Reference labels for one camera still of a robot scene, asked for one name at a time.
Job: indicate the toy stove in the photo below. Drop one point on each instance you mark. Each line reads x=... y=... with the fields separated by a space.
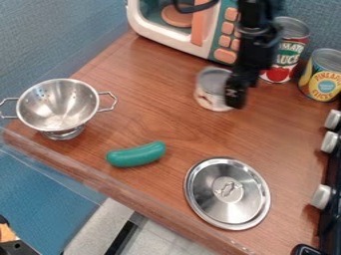
x=331 y=166

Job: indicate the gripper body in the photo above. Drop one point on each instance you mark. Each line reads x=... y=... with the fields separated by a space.
x=255 y=58

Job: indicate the green toy cucumber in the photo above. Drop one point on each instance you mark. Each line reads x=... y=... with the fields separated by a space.
x=136 y=154

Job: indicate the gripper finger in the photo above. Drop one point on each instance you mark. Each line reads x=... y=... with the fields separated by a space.
x=235 y=93

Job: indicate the white can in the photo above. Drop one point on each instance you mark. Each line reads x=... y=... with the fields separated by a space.
x=212 y=89

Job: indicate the yellow pineapple can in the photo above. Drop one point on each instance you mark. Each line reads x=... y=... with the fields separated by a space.
x=322 y=74

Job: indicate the silver lid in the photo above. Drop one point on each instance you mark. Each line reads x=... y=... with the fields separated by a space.
x=227 y=193

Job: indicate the silver strainer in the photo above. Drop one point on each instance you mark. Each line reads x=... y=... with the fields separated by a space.
x=55 y=108

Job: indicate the red tomato sauce can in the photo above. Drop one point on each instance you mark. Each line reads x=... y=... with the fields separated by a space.
x=286 y=50

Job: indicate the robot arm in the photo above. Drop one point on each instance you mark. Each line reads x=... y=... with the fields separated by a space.
x=254 y=13

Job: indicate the toy microwave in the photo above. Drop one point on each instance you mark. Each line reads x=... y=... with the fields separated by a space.
x=186 y=25

